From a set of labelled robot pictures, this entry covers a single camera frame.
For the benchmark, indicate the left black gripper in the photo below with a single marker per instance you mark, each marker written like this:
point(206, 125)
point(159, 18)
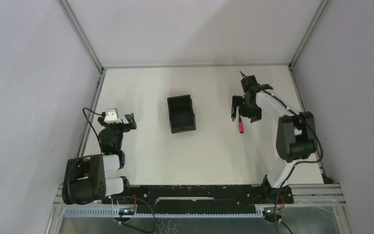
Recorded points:
point(118, 126)

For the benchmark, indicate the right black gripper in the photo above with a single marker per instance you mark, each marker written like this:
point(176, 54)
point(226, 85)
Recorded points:
point(237, 100)

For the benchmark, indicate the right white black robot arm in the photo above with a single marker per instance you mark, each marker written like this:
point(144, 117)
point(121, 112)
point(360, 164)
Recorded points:
point(296, 137)

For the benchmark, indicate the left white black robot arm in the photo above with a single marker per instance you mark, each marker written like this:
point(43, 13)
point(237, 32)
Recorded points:
point(86, 178)

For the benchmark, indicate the black plastic bin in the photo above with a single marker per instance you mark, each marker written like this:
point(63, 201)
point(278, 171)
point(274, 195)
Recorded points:
point(181, 114)

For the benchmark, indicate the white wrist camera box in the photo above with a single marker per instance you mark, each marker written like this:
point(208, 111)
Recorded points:
point(111, 116)

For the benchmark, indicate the black mounting base rail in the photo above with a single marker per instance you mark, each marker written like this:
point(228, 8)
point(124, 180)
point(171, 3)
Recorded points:
point(247, 194)

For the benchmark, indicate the aluminium frame rail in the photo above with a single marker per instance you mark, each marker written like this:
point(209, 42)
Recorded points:
point(317, 209)

